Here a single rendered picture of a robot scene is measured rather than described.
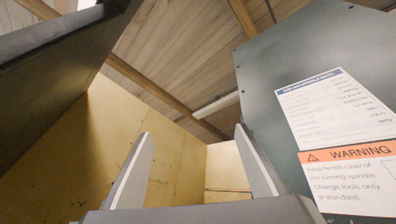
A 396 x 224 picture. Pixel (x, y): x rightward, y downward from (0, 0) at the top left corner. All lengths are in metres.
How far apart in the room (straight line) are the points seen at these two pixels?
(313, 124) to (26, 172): 1.12
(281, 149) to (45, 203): 1.02
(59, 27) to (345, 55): 0.66
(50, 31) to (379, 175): 0.59
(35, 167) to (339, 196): 1.09
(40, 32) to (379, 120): 0.61
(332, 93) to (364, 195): 0.21
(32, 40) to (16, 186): 0.77
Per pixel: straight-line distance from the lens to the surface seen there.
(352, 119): 0.39
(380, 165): 0.36
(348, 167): 0.35
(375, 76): 0.47
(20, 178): 0.98
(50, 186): 0.99
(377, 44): 0.55
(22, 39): 0.31
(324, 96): 0.42
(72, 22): 0.36
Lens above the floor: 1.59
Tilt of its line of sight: 38 degrees up
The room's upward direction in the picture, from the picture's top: 8 degrees clockwise
